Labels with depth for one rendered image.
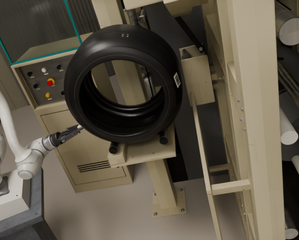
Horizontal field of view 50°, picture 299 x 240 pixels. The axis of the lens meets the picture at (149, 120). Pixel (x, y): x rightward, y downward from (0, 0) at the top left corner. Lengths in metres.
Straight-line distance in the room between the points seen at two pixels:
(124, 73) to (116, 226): 1.25
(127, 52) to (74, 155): 1.49
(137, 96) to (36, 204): 0.88
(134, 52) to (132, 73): 0.46
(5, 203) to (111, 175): 1.08
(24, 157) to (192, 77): 1.01
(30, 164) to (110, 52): 0.75
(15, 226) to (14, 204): 0.12
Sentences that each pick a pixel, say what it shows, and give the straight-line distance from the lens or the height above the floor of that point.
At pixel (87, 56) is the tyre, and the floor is 1.44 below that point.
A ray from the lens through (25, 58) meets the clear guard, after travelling 2.46.
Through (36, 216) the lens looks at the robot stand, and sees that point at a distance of 1.99.
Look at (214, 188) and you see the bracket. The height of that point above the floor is 0.98.
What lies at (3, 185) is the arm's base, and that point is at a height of 0.79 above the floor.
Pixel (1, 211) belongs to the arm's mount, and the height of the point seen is 0.71.
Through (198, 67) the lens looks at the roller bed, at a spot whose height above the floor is 1.14.
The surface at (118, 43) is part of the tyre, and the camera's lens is 1.46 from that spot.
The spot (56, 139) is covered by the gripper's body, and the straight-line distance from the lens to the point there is 1.87.
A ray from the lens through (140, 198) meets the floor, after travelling 2.72.
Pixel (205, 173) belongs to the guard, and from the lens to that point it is 1.28.
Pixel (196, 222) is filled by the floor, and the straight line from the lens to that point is 2.44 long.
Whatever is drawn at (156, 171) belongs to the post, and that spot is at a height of 0.40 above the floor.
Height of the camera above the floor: 1.86
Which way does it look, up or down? 30 degrees down
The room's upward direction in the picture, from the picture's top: 17 degrees counter-clockwise
